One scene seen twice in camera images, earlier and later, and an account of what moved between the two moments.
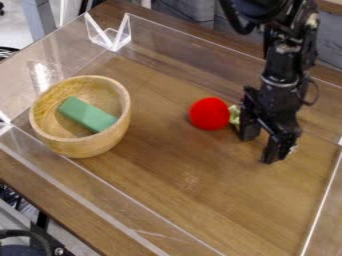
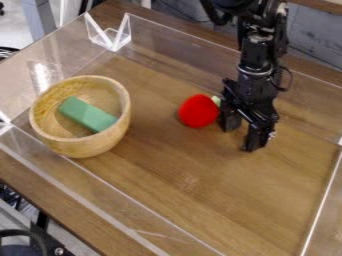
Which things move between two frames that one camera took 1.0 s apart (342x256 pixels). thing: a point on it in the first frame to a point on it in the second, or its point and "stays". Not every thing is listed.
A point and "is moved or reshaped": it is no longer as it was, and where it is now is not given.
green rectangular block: [89, 114] stays
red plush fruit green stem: [212, 114] is moved or reshaped
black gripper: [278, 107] to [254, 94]
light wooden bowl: [79, 115] stays
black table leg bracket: [39, 228] stays
